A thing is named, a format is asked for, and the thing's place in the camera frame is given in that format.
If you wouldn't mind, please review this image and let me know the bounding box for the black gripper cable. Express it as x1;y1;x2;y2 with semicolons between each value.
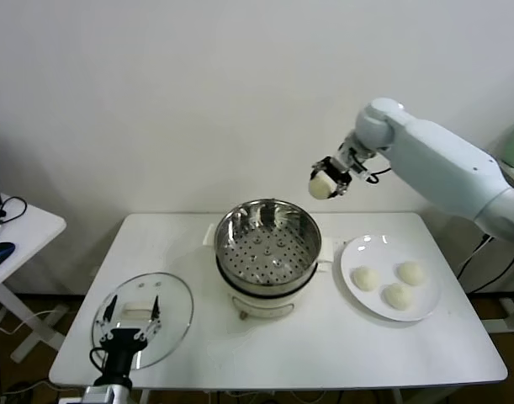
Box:
365;166;393;183
90;347;110;374

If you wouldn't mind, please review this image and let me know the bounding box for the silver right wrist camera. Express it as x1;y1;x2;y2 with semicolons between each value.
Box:
352;162;379;184

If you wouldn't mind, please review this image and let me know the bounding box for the blue computer mouse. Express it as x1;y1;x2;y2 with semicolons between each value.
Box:
0;242;17;273

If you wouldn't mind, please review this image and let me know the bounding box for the white side table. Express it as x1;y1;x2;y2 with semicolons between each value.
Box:
0;193;68;365

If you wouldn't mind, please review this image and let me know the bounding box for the black power cable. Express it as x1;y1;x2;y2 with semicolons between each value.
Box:
456;235;514;295

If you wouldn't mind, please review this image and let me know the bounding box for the white electric cooker base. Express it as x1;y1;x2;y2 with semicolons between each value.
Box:
203;222;334;321

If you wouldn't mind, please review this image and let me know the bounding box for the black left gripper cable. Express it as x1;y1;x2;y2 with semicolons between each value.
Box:
90;347;110;374

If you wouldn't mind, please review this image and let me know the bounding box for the black looped cable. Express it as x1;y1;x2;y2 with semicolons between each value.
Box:
0;196;29;228

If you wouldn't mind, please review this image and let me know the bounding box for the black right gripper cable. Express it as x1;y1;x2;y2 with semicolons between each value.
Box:
365;166;393;183

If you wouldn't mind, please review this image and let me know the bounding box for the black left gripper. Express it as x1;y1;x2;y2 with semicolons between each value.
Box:
94;295;162;386

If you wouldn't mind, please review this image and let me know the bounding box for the white steamed baozi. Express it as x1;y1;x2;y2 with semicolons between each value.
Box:
395;260;426;286
351;265;380;291
382;283;414;311
309;173;337;199

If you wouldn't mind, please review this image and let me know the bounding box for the white floor cable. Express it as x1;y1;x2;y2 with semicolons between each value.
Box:
0;309;58;338

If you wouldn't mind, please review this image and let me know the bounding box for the round glass pot lid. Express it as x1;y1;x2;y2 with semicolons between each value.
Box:
91;272;195;371

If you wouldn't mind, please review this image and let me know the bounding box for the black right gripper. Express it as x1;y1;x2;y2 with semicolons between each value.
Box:
310;156;352;199

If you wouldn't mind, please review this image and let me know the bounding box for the round white plate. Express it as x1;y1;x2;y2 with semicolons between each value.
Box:
339;234;442;323

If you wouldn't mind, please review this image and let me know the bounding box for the stainless steel steamer basket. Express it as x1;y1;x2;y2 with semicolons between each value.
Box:
214;199;324;291

